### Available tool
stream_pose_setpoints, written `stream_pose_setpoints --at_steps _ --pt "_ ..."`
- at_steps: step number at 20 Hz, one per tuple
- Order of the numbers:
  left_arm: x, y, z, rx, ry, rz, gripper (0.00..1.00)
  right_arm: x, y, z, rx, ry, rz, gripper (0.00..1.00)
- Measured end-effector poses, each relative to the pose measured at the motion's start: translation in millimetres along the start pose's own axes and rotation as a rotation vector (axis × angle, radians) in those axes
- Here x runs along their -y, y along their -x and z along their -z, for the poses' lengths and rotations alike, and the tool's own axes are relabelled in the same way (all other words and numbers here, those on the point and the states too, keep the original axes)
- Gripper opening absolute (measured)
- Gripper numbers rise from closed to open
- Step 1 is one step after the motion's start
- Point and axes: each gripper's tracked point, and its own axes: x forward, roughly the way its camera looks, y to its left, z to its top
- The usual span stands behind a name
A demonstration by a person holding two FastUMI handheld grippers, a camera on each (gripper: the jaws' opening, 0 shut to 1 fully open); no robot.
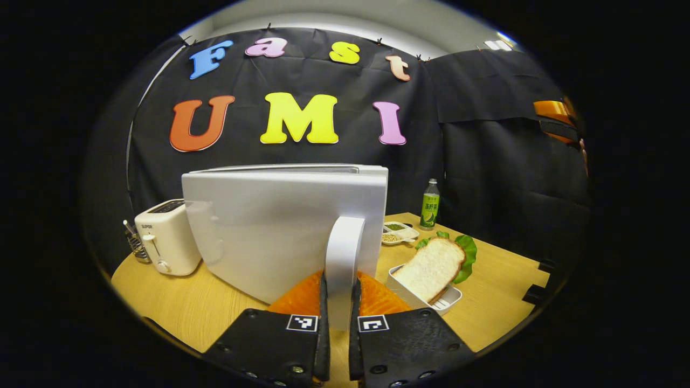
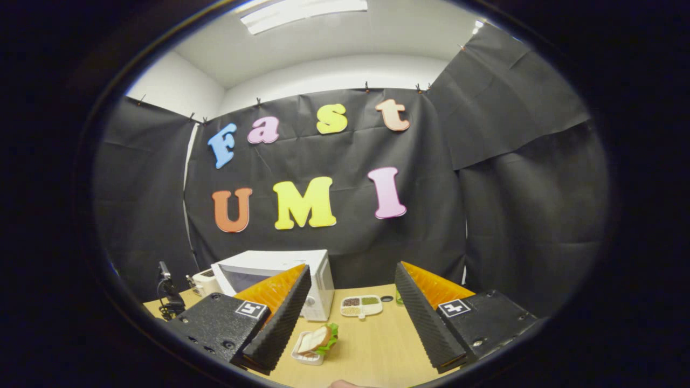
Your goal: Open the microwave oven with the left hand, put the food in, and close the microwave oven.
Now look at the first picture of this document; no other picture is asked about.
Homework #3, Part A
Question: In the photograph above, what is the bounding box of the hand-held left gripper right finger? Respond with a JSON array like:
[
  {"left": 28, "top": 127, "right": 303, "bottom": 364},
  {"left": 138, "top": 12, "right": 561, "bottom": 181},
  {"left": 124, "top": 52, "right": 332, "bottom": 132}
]
[{"left": 349, "top": 271, "right": 476, "bottom": 388}]

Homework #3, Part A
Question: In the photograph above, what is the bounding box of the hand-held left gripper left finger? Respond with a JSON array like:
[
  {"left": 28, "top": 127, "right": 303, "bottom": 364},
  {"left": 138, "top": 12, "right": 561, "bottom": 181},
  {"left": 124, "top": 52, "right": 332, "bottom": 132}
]
[{"left": 204, "top": 271, "right": 330, "bottom": 387}]

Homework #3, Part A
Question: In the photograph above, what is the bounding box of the white bread slice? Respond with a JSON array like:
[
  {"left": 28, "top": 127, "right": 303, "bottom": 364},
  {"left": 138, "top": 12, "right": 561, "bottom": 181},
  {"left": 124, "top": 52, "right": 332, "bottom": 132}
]
[{"left": 392, "top": 238, "right": 466, "bottom": 304}]

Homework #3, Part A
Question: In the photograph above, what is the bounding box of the white microwave oven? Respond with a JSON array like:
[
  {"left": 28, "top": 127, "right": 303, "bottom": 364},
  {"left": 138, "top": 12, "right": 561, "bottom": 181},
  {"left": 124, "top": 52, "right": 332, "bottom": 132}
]
[{"left": 182, "top": 163, "right": 389, "bottom": 330}]

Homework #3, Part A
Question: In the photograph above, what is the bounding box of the green lettuce leaf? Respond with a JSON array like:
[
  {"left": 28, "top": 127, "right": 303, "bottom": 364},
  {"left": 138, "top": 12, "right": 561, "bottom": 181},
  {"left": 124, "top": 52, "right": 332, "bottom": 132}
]
[{"left": 415, "top": 231, "right": 478, "bottom": 285}]

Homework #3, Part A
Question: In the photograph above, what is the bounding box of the black backdrop cloth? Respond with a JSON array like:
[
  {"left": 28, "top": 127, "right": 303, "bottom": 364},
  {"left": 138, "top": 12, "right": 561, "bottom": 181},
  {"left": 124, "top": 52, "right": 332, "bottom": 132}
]
[{"left": 81, "top": 27, "right": 591, "bottom": 275}]

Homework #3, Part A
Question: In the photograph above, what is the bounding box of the white rectangular tray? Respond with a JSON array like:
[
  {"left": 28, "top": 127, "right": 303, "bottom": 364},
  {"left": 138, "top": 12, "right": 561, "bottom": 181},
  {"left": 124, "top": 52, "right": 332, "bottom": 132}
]
[{"left": 387, "top": 264, "right": 463, "bottom": 316}]

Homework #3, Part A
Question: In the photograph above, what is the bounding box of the white divided seasoning dish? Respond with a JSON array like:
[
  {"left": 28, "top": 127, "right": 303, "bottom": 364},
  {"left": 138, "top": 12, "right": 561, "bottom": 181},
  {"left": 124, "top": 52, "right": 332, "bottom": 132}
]
[{"left": 382, "top": 221, "right": 420, "bottom": 246}]

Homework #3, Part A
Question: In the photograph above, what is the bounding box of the green drink bottle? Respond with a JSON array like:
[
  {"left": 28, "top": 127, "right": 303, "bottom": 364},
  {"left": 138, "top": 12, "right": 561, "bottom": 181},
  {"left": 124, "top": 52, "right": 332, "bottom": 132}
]
[{"left": 420, "top": 178, "right": 440, "bottom": 231}]

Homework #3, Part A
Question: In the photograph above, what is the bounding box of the white toaster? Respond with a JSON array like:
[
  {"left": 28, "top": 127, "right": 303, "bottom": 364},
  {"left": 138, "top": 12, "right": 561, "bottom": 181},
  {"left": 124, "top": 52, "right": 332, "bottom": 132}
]
[{"left": 134, "top": 199, "right": 202, "bottom": 276}]

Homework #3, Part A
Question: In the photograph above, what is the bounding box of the wire utensil holder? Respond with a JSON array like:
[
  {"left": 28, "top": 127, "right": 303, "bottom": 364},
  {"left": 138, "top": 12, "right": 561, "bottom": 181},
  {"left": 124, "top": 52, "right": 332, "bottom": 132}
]
[{"left": 123, "top": 220, "right": 151, "bottom": 264}]

